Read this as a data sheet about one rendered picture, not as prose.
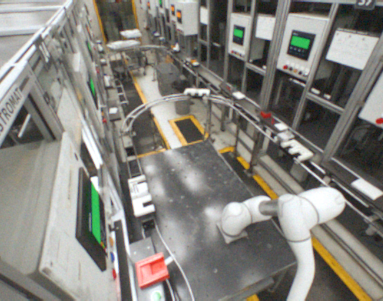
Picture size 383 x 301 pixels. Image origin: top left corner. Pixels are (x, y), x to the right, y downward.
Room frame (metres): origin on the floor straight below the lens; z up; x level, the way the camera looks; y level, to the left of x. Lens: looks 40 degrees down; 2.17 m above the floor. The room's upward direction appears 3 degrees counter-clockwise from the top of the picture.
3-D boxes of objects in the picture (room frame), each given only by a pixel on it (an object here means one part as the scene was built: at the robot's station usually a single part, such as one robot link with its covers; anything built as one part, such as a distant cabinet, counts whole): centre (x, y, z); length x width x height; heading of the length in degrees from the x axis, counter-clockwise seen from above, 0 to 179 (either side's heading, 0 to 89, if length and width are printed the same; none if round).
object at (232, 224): (0.83, -0.28, 0.85); 0.18 x 0.16 x 0.22; 110
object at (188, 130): (3.22, 0.03, 0.01); 1.00 x 0.55 x 0.01; 19
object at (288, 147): (1.56, -0.99, 0.84); 0.37 x 0.14 x 0.10; 19
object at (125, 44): (6.25, 1.69, 0.48); 0.88 x 0.56 x 0.96; 127
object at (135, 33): (7.59, 1.73, 0.48); 0.84 x 0.58 x 0.97; 27
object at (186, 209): (1.12, 0.03, 0.66); 1.50 x 1.06 x 0.04; 19
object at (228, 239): (0.85, -0.27, 0.71); 0.22 x 0.18 x 0.06; 19
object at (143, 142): (5.29, 1.57, 0.01); 5.85 x 0.59 x 0.01; 19
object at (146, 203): (1.06, 0.43, 0.84); 0.36 x 0.14 x 0.10; 19
